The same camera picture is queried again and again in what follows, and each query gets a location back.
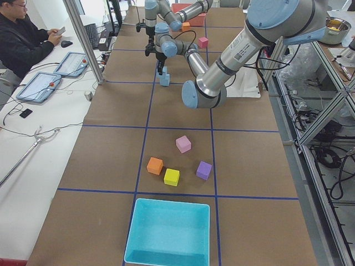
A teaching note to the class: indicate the steel bowl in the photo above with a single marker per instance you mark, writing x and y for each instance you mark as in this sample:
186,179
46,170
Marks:
336,30

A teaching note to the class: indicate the magenta foam block near pedestal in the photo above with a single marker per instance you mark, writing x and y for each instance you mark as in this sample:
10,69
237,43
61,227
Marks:
203,42

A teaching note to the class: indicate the aluminium side frame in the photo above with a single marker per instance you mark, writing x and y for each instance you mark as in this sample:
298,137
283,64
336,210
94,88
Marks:
316,84

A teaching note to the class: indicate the aluminium frame post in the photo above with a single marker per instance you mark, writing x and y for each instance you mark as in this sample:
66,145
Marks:
77,23

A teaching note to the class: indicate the black computer mouse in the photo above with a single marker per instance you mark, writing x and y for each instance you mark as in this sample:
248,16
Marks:
66,43

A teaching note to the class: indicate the purple foam block left side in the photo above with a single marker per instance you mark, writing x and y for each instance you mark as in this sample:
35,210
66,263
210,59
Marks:
203,170

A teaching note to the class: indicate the small metal cylinder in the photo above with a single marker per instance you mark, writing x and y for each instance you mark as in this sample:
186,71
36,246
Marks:
88,95

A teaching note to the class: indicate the black phone on table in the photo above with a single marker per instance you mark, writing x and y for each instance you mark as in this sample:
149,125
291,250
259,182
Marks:
24,114

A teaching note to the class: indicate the black keyboard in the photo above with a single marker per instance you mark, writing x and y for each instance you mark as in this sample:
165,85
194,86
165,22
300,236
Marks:
92,33

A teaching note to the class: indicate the teach pendant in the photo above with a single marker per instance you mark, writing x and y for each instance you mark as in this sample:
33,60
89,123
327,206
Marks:
39,88
72,65

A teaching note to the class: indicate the light pink foam block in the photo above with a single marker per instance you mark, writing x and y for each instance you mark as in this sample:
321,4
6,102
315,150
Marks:
183,144

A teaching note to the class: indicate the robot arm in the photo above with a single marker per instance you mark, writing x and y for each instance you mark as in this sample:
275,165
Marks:
296,22
154,8

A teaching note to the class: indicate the blue plastic bin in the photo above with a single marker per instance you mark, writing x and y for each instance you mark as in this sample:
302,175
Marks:
168,233

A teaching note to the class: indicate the yellow foam block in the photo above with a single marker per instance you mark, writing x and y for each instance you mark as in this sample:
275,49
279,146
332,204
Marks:
171,177

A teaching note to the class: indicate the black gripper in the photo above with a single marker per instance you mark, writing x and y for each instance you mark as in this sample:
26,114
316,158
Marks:
160,57
150,31

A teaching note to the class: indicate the teach pendant far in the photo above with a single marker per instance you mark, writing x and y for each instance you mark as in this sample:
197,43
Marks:
72,65

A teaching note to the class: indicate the orange foam block left side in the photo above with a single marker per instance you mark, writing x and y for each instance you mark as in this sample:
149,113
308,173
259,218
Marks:
155,165

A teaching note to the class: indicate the light blue block arm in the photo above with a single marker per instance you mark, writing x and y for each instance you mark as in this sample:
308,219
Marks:
164,79
162,72

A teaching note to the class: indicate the orange foam block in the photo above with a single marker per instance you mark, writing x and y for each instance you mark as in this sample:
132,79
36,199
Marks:
185,27
155,165

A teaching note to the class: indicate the seated person in black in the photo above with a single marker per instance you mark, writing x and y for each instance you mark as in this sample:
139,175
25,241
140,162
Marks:
23,45

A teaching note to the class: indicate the metal reacher tool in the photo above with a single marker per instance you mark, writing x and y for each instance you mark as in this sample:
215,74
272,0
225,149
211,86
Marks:
39,138

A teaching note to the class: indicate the orange foam block right side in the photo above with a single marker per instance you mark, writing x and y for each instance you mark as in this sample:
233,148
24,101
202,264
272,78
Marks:
185,27

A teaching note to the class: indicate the pink plastic bin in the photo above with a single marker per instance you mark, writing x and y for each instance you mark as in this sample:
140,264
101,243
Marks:
197,21

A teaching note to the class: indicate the teach pendant near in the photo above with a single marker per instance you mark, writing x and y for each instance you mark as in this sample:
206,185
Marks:
39,88

